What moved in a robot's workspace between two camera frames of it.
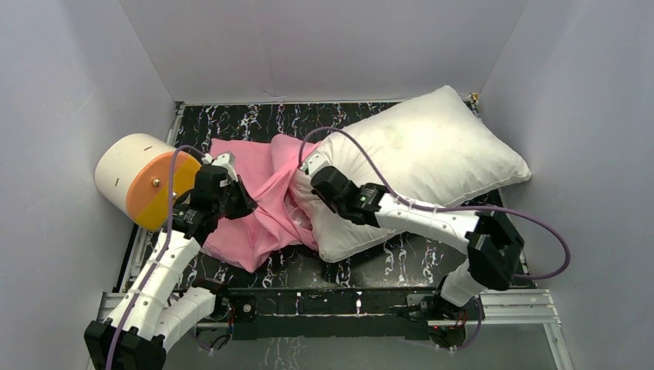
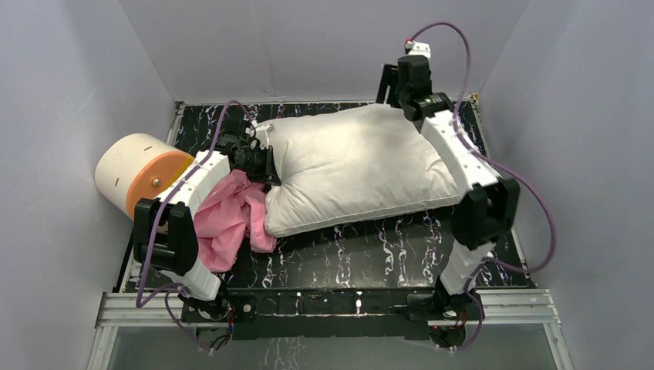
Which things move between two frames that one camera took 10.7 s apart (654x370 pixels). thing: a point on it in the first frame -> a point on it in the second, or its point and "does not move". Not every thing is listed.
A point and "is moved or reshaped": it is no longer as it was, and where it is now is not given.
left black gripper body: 237,196 -> 267,166
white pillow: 433,153 is moved or reshaped
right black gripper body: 340,209 -> 396,95
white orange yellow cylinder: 133,172 does not move
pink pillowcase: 265,169 is moved or reshaped
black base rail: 334,311 does not move
